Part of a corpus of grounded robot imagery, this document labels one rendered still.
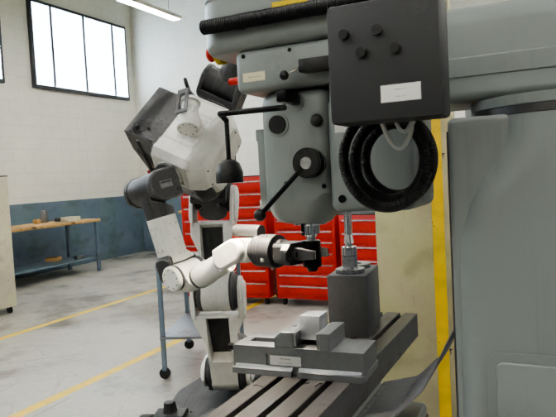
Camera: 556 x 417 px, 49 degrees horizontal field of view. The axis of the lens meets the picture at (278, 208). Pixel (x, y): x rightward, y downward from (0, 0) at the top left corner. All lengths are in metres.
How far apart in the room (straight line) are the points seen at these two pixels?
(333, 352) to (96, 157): 10.89
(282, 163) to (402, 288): 1.94
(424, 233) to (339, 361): 1.80
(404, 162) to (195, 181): 0.80
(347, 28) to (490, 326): 0.63
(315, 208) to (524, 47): 0.56
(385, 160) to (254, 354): 0.60
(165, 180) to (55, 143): 9.66
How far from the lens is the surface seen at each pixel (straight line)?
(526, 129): 1.24
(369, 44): 1.10
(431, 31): 1.08
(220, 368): 2.38
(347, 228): 1.86
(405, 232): 3.23
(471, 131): 1.26
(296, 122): 1.43
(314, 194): 1.41
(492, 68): 1.32
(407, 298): 3.29
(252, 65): 1.47
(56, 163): 11.44
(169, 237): 1.84
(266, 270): 6.79
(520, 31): 1.33
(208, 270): 1.75
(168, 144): 1.91
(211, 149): 1.90
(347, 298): 1.84
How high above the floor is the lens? 1.43
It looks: 3 degrees down
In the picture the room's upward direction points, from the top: 3 degrees counter-clockwise
